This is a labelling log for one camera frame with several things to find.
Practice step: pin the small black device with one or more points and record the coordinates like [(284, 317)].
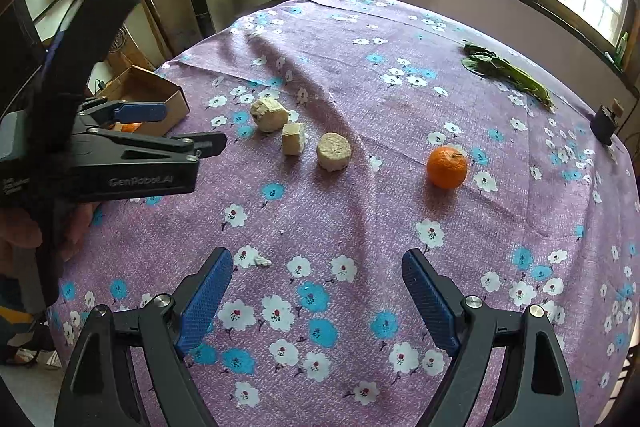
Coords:
[(605, 124)]

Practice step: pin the round pale food chunk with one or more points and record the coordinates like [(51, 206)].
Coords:
[(334, 151)]

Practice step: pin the wooden armchair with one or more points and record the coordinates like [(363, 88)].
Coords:
[(142, 27)]

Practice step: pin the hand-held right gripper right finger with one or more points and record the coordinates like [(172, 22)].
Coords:
[(427, 302)]

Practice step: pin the brown cardboard box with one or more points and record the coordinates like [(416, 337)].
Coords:
[(150, 97)]

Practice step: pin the orange mandarin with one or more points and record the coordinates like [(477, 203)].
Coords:
[(131, 127), (446, 167)]

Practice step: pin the person's left hand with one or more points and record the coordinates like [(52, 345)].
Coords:
[(80, 229)]

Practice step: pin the small pale food chunk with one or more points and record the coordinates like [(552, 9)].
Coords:
[(293, 139)]

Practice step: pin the pale cube food chunk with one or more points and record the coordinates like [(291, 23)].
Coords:
[(270, 114)]

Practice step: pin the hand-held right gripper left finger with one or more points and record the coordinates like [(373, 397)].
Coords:
[(205, 302)]

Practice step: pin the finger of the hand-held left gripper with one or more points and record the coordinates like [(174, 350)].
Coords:
[(142, 112), (165, 144)]

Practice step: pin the green leafy vegetable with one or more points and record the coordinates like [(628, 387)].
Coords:
[(505, 74)]

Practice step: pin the green bottle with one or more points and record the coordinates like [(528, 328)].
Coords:
[(622, 44)]

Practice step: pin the purple floral tablecloth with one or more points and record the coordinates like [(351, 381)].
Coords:
[(350, 72)]

